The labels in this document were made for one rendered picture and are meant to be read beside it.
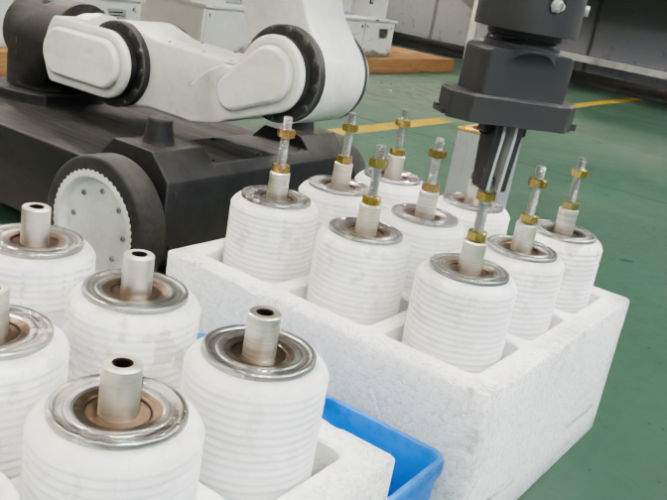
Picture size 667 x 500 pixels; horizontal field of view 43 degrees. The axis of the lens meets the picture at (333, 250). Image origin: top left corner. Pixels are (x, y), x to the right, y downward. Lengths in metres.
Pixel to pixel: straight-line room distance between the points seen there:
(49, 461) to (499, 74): 0.47
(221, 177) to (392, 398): 0.59
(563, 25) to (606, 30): 5.37
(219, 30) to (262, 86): 2.36
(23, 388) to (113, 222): 0.70
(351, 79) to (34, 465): 0.92
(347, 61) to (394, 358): 0.62
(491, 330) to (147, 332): 0.33
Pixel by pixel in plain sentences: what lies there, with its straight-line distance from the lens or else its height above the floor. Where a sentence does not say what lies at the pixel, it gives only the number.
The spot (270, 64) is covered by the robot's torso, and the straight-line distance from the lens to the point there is 1.23.
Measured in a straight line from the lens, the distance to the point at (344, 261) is 0.81.
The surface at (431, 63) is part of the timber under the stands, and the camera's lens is 5.01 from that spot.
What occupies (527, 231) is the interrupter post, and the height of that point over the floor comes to 0.27.
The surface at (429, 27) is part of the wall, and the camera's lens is 6.61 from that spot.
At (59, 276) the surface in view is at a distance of 0.68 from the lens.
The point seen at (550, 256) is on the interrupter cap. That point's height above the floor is 0.25.
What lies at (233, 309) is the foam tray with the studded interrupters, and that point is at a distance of 0.88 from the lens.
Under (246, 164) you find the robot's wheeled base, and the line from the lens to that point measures 1.33.
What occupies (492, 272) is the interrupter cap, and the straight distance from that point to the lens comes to 0.80.
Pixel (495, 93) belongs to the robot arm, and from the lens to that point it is 0.73.
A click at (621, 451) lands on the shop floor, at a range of 1.12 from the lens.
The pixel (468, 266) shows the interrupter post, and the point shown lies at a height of 0.26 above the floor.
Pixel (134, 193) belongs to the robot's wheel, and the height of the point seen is 0.17.
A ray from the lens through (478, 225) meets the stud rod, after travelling 0.78.
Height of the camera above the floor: 0.50
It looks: 18 degrees down
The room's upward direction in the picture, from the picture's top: 10 degrees clockwise
